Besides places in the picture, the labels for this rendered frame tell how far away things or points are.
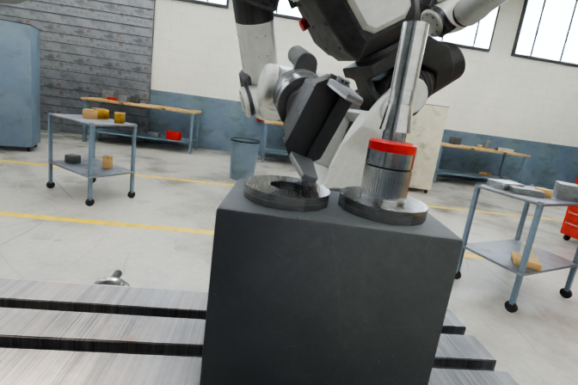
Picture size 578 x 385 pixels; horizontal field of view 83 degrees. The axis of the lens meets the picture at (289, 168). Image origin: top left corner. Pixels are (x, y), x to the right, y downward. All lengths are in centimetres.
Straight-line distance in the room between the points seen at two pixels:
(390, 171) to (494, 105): 945
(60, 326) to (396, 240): 39
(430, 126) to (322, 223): 613
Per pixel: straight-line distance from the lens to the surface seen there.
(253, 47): 81
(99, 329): 47
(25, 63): 643
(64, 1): 895
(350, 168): 81
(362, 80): 85
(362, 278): 32
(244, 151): 507
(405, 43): 34
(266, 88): 58
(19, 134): 652
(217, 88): 789
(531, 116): 1042
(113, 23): 849
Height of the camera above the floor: 125
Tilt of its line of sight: 11 degrees down
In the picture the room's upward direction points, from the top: 8 degrees clockwise
